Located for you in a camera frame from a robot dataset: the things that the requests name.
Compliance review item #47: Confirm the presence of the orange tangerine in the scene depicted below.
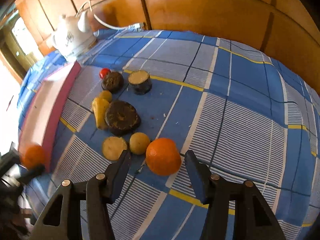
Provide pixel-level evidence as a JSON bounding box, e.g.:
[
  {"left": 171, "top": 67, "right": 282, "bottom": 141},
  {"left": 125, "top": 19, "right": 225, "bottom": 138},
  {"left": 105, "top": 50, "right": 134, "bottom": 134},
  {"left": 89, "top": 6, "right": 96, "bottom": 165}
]
[
  {"left": 145, "top": 138, "right": 182, "bottom": 176},
  {"left": 20, "top": 144, "right": 48, "bottom": 170}
]

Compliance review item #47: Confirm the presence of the dark cylinder cream top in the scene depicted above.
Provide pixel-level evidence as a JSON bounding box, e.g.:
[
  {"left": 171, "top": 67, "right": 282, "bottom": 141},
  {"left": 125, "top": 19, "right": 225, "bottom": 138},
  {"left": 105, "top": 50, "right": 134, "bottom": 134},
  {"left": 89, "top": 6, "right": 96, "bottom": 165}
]
[
  {"left": 102, "top": 137, "right": 127, "bottom": 161},
  {"left": 128, "top": 70, "right": 152, "bottom": 95}
]

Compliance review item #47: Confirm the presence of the pale yellow round fruit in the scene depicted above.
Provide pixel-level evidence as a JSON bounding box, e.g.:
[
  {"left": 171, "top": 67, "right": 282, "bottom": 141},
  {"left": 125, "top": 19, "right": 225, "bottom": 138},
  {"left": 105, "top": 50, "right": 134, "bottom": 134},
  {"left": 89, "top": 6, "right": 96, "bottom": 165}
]
[{"left": 129, "top": 132, "right": 150, "bottom": 155}]

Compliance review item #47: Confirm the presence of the large dark brown disc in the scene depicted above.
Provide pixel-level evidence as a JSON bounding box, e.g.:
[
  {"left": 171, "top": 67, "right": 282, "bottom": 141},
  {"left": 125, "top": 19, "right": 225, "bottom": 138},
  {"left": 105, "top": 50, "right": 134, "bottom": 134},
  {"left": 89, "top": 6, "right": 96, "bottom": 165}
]
[{"left": 105, "top": 100, "right": 141, "bottom": 136}]

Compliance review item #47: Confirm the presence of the yellow potato piece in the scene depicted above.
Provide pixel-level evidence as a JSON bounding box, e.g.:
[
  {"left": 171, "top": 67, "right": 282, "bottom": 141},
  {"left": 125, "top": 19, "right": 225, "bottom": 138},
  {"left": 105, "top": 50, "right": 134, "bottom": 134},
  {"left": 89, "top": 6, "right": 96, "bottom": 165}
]
[{"left": 92, "top": 97, "right": 110, "bottom": 130}]

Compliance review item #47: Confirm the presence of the small yellow round fruit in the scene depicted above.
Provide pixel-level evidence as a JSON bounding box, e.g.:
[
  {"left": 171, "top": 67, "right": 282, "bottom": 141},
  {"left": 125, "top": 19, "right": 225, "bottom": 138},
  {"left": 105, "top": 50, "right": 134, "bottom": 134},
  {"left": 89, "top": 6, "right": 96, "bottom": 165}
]
[{"left": 99, "top": 90, "right": 112, "bottom": 102}]

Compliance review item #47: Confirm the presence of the dark brown round fruit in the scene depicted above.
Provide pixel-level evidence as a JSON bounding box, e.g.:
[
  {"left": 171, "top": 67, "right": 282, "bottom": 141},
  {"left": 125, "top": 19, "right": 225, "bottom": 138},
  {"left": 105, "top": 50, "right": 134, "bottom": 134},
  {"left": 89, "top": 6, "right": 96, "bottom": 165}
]
[{"left": 101, "top": 72, "right": 124, "bottom": 94}]

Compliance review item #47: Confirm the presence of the red cherry tomato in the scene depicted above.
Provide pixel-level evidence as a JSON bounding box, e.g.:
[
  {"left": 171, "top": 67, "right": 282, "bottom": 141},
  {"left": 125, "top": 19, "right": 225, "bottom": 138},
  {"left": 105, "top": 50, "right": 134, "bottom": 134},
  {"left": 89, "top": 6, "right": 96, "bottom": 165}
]
[{"left": 99, "top": 68, "right": 111, "bottom": 80}]

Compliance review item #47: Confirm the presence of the pink rimmed white tray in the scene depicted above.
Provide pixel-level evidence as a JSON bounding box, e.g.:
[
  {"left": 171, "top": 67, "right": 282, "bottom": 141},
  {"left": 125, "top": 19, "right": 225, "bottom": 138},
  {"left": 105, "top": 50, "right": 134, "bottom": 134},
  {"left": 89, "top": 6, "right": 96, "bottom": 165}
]
[{"left": 18, "top": 61, "right": 81, "bottom": 171}]

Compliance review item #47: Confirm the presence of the blue plaid tablecloth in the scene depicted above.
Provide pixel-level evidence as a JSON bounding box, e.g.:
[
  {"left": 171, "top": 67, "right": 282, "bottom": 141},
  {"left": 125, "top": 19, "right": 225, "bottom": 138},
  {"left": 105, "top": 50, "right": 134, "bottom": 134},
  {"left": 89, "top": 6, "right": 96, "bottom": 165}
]
[{"left": 25, "top": 30, "right": 319, "bottom": 239}]

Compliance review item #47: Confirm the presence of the wooden door with glass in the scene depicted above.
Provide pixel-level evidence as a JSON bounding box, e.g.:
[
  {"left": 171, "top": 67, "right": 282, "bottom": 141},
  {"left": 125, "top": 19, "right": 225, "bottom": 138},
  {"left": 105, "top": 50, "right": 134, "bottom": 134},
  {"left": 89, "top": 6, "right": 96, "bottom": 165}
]
[{"left": 1, "top": 8, "right": 43, "bottom": 84}]

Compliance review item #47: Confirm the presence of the white ceramic electric kettle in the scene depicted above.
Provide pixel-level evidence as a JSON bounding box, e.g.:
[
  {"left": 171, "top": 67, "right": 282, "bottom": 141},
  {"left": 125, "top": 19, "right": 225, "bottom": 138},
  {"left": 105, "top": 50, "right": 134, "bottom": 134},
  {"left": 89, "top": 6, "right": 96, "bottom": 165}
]
[{"left": 52, "top": 11, "right": 97, "bottom": 62}]

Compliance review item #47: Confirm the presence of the white kettle power cable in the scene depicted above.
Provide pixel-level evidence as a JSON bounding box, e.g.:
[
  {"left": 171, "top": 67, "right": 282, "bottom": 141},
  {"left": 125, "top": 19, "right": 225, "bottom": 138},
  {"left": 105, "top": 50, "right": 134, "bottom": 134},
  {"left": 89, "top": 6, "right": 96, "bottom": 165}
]
[{"left": 75, "top": 0, "right": 146, "bottom": 33}]

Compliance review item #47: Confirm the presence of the wooden wall cabinet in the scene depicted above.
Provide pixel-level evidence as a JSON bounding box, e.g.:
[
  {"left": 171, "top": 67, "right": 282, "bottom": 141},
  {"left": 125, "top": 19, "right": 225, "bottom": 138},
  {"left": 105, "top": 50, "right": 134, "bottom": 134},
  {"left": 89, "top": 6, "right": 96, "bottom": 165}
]
[{"left": 15, "top": 0, "right": 319, "bottom": 90}]

